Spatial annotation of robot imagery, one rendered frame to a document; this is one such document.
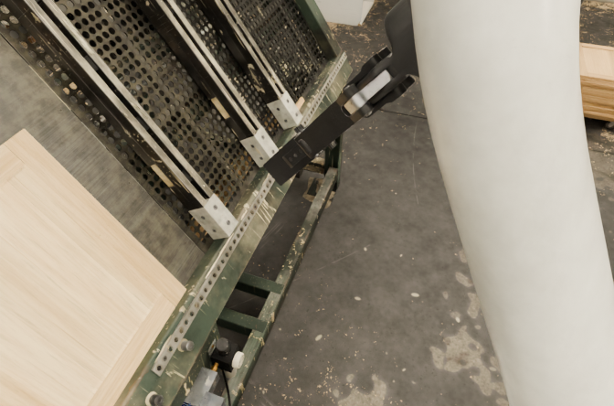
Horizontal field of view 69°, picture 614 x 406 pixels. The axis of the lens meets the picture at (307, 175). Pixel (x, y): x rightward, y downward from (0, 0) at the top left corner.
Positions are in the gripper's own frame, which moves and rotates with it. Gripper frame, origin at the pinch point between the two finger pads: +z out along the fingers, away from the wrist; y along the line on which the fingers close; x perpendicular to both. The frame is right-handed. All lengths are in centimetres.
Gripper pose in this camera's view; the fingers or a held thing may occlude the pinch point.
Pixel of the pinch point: (293, 156)
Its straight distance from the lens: 46.4
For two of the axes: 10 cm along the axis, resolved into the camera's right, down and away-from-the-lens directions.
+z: -6.1, 4.8, 6.3
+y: -4.5, 4.4, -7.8
